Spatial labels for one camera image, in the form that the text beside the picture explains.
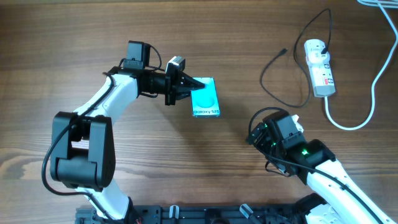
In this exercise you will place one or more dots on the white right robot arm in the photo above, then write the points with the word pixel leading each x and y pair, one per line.
pixel 335 198

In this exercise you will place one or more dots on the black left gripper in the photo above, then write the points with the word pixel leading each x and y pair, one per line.
pixel 169 89

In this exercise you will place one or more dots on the white USB charger plug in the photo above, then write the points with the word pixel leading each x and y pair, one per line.
pixel 316 58

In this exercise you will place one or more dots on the teal screen smartphone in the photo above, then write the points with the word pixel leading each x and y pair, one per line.
pixel 205 102

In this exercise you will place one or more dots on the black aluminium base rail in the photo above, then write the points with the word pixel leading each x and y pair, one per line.
pixel 155 214

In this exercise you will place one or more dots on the white power strip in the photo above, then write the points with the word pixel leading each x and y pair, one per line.
pixel 321 77

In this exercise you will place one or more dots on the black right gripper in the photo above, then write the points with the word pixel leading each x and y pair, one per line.
pixel 258 135

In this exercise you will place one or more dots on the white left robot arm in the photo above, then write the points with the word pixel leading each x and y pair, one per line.
pixel 82 154

